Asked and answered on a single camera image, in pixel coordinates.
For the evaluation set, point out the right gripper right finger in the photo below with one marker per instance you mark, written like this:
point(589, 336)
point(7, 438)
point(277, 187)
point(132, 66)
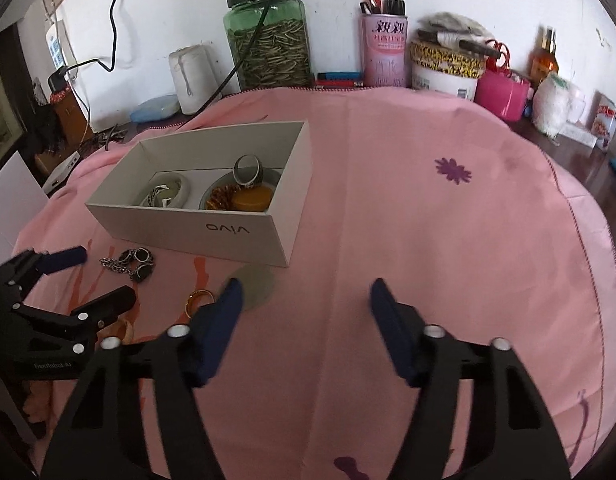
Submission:
point(479, 414)

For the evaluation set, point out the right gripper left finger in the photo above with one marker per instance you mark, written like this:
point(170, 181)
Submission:
point(131, 396)

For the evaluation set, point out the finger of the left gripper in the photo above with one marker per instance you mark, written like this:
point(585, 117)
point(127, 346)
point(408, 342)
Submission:
point(106, 309)
point(65, 259)

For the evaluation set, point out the pale green jade pendant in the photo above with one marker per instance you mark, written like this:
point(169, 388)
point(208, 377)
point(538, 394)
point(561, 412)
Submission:
point(257, 283)

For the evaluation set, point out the silver ring amber stone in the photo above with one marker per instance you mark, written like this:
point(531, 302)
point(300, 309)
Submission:
point(248, 182)

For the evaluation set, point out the left human hand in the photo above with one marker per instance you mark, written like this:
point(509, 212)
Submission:
point(39, 403)

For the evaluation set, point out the white cardboard box lid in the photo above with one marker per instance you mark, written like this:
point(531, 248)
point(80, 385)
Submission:
point(21, 198)

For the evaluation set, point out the white router box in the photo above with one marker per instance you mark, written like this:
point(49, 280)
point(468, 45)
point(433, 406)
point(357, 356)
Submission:
point(60, 175)

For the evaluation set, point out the white jade bangle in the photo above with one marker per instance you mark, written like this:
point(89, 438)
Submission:
point(165, 190)

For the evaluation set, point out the brown wooden box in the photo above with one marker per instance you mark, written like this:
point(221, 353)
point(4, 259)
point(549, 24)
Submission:
point(73, 122)

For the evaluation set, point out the framed picture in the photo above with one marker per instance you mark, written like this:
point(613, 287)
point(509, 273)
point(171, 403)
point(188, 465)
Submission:
point(17, 104)

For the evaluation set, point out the blue plastic soap box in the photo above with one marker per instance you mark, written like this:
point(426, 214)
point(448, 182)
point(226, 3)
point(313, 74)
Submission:
point(156, 109)

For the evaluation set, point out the white vivo cardboard box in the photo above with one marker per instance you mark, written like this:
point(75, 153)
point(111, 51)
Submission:
point(203, 156)

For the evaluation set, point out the pink floral tablecloth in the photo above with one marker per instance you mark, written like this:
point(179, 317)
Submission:
point(472, 225)

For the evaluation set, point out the white power strip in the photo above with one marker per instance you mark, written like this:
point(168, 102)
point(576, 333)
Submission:
point(58, 44)

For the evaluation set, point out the green jade bangle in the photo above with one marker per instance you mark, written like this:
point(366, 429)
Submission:
point(226, 195)

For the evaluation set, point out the green glass seed jar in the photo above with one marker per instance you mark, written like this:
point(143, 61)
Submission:
point(269, 42)

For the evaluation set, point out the blue and red lighters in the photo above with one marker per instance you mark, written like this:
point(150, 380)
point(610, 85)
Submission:
point(339, 80)

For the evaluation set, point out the white thread ball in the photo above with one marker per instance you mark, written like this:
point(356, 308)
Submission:
point(551, 105)

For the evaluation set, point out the red white snack packet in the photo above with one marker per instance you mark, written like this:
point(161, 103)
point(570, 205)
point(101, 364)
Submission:
point(604, 123)

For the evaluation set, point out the pink plastic basket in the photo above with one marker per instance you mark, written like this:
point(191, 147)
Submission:
point(501, 90)

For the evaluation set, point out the amber perfume bottle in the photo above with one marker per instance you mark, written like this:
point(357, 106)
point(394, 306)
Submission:
point(544, 59)

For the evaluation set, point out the white tub yellow band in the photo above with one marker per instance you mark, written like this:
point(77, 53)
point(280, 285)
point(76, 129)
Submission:
point(437, 68)

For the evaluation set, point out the pink tin pen holder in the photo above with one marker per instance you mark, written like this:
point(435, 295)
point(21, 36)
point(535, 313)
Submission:
point(384, 50)

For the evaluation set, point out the grey cloth bundle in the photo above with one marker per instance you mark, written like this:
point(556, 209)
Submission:
point(457, 33)

